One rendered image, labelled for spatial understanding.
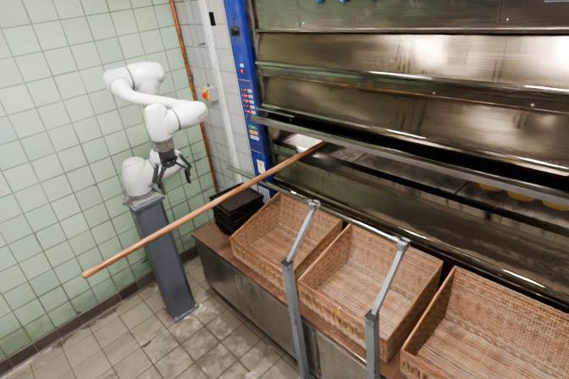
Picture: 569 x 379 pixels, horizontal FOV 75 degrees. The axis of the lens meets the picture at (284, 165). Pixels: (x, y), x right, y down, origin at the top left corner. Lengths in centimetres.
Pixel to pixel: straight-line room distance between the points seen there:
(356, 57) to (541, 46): 72
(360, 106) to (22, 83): 197
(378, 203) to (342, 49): 82
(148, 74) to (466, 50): 157
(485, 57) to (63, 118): 239
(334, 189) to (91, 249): 186
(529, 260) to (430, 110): 72
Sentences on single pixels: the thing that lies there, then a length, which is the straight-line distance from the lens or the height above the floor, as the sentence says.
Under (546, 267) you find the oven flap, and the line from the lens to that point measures 183.
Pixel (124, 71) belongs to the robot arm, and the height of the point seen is 181.
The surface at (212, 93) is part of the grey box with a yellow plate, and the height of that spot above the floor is 147.
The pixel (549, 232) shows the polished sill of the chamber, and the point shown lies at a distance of 173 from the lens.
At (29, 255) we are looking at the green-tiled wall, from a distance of 304.
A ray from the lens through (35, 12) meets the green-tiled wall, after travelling 275.
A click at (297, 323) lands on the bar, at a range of 209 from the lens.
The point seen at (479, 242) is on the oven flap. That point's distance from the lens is 188.
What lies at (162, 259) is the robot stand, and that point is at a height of 56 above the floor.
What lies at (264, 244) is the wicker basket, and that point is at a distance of 254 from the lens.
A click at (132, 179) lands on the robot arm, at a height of 118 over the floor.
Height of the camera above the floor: 215
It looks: 27 degrees down
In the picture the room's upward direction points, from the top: 8 degrees counter-clockwise
